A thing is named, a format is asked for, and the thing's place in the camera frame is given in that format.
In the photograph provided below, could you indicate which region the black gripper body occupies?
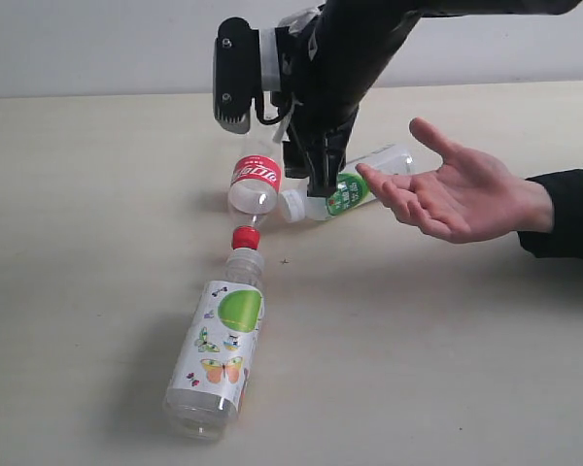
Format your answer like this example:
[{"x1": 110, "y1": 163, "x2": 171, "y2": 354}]
[{"x1": 279, "y1": 9, "x2": 370, "y2": 147}]

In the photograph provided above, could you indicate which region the white yogurt drink bottle green label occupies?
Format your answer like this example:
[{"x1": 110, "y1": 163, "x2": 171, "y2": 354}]
[{"x1": 278, "y1": 144, "x2": 414, "y2": 223}]

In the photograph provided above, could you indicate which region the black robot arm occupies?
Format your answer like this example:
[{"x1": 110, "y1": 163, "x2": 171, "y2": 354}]
[{"x1": 282, "y1": 1, "x2": 577, "y2": 198}]

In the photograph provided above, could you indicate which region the clear cola bottle red label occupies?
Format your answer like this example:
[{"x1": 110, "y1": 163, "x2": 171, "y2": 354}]
[{"x1": 227, "y1": 122, "x2": 283, "y2": 250}]

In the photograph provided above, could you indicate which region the clear bottle butterfly label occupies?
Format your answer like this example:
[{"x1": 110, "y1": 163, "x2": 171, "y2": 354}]
[{"x1": 163, "y1": 248, "x2": 265, "y2": 441}]

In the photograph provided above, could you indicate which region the person's open hand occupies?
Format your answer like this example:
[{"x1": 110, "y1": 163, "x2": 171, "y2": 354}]
[{"x1": 357, "y1": 117, "x2": 554, "y2": 244}]

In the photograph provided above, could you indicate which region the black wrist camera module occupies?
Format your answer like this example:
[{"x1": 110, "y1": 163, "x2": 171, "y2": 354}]
[{"x1": 211, "y1": 17, "x2": 292, "y2": 135}]

